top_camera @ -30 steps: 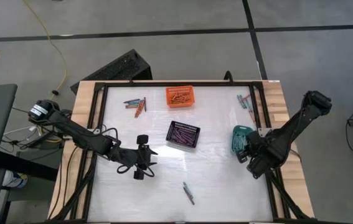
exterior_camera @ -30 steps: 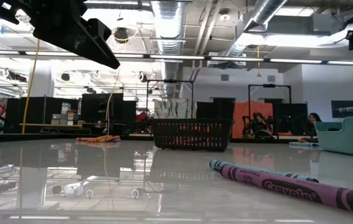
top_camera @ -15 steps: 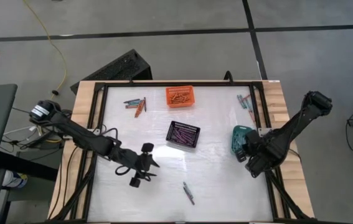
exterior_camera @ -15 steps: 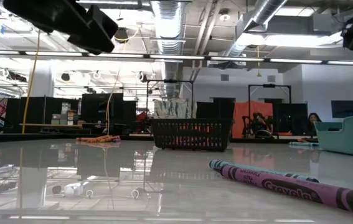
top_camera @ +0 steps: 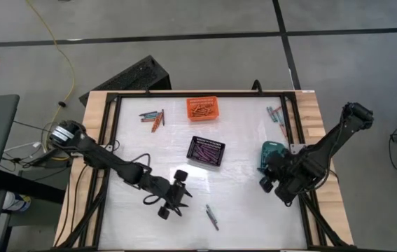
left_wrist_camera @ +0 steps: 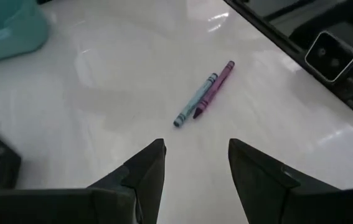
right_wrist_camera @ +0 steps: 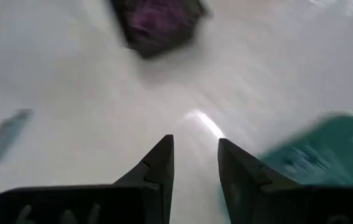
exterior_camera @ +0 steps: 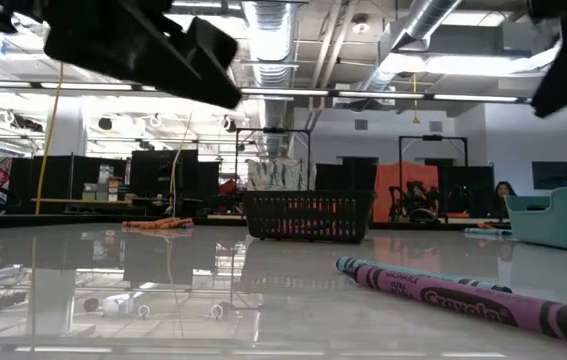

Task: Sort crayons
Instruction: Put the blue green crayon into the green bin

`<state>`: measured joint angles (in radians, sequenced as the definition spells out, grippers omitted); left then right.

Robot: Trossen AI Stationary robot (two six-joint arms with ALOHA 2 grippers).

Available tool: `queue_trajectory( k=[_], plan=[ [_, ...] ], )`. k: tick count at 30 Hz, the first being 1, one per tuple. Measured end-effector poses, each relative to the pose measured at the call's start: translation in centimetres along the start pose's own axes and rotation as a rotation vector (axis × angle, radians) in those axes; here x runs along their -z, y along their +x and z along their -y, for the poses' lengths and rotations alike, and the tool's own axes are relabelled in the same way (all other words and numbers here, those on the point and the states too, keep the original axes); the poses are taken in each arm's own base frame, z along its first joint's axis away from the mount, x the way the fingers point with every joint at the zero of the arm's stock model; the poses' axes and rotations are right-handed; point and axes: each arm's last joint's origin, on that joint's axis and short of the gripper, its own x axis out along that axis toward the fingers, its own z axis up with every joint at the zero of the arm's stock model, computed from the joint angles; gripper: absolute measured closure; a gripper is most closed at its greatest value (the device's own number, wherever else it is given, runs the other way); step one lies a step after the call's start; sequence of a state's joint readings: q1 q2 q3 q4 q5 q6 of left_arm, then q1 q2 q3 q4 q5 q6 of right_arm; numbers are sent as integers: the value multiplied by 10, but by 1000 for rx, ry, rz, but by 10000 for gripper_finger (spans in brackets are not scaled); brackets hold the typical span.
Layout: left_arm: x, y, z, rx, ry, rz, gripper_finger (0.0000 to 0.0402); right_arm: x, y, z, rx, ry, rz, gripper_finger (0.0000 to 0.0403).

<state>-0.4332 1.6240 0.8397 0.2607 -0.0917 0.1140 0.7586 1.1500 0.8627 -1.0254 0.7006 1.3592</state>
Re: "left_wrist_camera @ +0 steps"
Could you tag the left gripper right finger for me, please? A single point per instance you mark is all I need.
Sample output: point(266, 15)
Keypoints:
point(257, 180)

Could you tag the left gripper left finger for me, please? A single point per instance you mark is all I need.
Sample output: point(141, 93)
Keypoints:
point(148, 174)

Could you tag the blue crayon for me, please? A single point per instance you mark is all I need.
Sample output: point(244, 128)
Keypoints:
point(195, 99)

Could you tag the purple crayon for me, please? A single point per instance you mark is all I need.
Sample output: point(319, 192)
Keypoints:
point(214, 88)

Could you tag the teal plastic bin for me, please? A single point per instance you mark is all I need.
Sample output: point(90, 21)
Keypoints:
point(8, 34)

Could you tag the black silver-framed table camera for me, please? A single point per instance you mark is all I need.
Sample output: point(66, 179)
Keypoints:
point(330, 56)

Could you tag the black metal table frame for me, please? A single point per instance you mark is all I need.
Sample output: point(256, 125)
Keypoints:
point(275, 34)

